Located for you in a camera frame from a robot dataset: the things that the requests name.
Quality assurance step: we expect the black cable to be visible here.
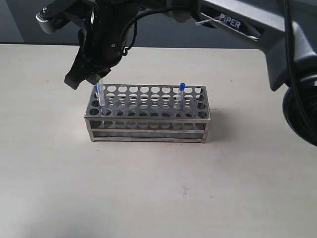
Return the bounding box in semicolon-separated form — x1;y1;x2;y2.
121;0;317;139

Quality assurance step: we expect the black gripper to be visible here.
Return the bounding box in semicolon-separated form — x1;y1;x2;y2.
64;0;139;90

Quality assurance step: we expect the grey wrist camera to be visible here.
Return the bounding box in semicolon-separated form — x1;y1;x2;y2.
35;0;92;34

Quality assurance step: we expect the stainless steel test tube rack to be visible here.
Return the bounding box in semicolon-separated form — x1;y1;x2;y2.
84;84;211;143

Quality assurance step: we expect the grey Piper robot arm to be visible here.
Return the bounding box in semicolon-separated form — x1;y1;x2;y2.
64;0;317;145

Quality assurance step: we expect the blue-capped tube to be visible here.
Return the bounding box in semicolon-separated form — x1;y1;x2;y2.
97;78;106;108
101;105;112;117
94;84;99;99
174;83;186;110

